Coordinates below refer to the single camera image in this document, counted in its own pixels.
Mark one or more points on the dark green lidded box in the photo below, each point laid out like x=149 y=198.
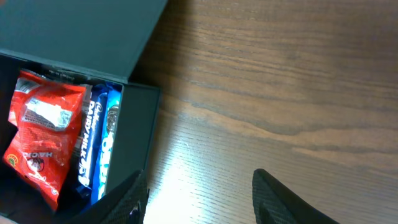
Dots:
x=102 y=40

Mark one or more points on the black Haribo candy bag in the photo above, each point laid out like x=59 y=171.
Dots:
x=64 y=76

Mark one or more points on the blue Oreo cookie pack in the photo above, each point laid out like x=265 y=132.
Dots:
x=106 y=147

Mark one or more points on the dark blue Dairy Milk bar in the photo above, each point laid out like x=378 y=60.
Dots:
x=88 y=142

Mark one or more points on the red candy bag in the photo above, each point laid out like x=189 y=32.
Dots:
x=48 y=118

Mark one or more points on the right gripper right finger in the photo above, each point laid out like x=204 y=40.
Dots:
x=275 y=203

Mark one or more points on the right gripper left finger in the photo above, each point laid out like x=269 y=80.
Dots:
x=125 y=204

